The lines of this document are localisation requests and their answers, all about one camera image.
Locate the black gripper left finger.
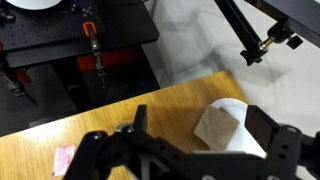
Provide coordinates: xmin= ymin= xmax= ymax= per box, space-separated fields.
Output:
xmin=63 ymin=104 xmax=174 ymax=180

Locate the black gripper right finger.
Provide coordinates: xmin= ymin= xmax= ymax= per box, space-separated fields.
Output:
xmin=244 ymin=105 xmax=320 ymax=180

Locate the pink sticky note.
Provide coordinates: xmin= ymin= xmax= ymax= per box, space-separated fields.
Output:
xmin=51 ymin=144 xmax=76 ymax=178

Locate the small white plate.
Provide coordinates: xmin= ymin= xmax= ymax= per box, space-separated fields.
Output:
xmin=209 ymin=97 xmax=268 ymax=158

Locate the small brown napkin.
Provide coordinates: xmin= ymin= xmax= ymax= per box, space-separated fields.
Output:
xmin=193 ymin=104 xmax=241 ymax=152

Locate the red cart panel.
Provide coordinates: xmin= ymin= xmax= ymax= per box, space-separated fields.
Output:
xmin=76 ymin=48 xmax=141 ymax=73

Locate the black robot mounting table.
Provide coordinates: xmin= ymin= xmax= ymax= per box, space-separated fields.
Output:
xmin=0 ymin=0 xmax=161 ymax=138

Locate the orange handled clamp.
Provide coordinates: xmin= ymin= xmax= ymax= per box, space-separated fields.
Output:
xmin=81 ymin=21 xmax=108 ymax=88
xmin=0 ymin=68 xmax=33 ymax=98

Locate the black exterior camera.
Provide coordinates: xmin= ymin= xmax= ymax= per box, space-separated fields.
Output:
xmin=244 ymin=0 xmax=320 ymax=39

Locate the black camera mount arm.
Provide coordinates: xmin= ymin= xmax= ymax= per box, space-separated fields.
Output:
xmin=213 ymin=0 xmax=304 ymax=67

